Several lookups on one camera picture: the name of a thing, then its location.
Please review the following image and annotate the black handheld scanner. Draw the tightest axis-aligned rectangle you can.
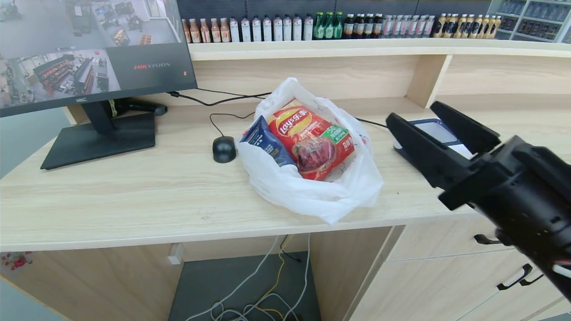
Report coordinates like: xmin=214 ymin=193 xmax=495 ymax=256
xmin=105 ymin=99 xmax=168 ymax=117

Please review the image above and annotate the white plastic shopping bag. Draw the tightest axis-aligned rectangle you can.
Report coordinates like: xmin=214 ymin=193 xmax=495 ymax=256
xmin=237 ymin=78 xmax=384 ymax=225

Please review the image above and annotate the white shop shelf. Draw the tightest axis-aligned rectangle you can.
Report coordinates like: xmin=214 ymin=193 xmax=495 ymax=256
xmin=488 ymin=0 xmax=571 ymax=44

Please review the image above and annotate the wooden drawer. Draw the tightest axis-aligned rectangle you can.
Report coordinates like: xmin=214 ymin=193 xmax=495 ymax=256
xmin=387 ymin=216 xmax=507 ymax=262
xmin=350 ymin=249 xmax=563 ymax=321
xmin=457 ymin=285 xmax=571 ymax=321

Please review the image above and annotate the row of bottles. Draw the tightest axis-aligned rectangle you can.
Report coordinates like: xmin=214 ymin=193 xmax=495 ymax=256
xmin=182 ymin=11 xmax=503 ymax=43

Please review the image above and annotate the yellow cable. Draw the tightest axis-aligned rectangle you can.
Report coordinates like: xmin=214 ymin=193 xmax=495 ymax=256
xmin=248 ymin=235 xmax=295 ymax=321

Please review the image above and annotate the wooden counter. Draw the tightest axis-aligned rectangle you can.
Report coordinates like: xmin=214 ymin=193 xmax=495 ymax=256
xmin=0 ymin=38 xmax=571 ymax=321

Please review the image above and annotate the blue snack pack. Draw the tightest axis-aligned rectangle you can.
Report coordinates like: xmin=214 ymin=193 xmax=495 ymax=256
xmin=240 ymin=115 xmax=297 ymax=168

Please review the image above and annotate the black computer mouse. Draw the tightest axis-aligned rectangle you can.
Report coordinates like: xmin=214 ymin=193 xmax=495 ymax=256
xmin=210 ymin=111 xmax=256 ymax=164

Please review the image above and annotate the red chip bag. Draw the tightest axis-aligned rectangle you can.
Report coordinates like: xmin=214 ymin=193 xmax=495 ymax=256
xmin=267 ymin=101 xmax=356 ymax=181

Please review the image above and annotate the white cable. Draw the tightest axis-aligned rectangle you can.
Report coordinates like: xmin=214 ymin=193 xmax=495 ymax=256
xmin=185 ymin=235 xmax=281 ymax=321
xmin=243 ymin=233 xmax=312 ymax=321

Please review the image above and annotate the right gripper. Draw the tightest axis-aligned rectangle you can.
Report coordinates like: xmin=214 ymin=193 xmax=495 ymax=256
xmin=386 ymin=101 xmax=571 ymax=243

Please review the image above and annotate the black computer monitor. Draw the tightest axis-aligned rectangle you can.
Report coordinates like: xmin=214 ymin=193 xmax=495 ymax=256
xmin=0 ymin=0 xmax=198 ymax=170

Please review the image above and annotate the black cable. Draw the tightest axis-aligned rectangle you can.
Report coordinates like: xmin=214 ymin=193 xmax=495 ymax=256
xmin=280 ymin=235 xmax=302 ymax=263
xmin=168 ymin=88 xmax=273 ymax=107
xmin=354 ymin=117 xmax=389 ymax=129

